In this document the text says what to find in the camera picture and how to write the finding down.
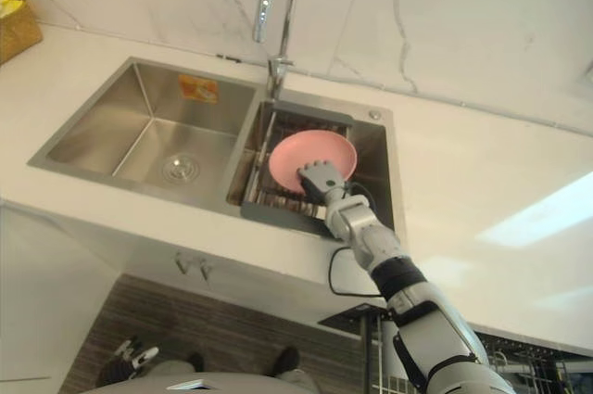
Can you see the silver robot torso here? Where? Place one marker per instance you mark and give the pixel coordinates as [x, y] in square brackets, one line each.
[204, 377]

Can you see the round sink drain strainer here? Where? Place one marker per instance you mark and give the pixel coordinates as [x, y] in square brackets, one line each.
[180, 167]

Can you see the stainless steel double sink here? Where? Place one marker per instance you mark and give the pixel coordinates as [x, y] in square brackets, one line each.
[153, 130]

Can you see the dark robot foot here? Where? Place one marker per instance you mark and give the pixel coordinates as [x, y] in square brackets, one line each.
[287, 361]
[197, 360]

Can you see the orange sink sticker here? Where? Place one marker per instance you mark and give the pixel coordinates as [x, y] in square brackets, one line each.
[198, 87]

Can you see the chrome gooseneck faucet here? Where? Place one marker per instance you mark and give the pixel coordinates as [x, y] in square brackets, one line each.
[278, 18]

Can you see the grey sink drain rack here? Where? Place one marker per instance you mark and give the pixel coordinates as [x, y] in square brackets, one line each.
[301, 215]

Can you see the dark robot left foot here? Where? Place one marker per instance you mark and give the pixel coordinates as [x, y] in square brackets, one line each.
[197, 360]

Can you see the dark robot right foot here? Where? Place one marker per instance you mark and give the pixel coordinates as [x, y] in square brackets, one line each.
[287, 361]

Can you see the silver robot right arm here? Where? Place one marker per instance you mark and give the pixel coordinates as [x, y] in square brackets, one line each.
[417, 301]

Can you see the woven wicker basket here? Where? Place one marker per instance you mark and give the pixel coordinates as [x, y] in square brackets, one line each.
[16, 28]

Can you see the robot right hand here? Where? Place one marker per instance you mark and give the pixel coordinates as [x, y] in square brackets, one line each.
[319, 179]

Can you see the pink plate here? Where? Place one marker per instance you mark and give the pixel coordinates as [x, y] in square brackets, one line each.
[296, 162]

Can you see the yellow cloth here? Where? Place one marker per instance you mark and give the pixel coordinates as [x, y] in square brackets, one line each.
[9, 3]

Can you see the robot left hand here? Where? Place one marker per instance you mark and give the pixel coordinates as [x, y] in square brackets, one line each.
[134, 354]

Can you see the round chrome sink button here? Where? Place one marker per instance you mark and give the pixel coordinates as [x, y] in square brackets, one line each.
[373, 113]

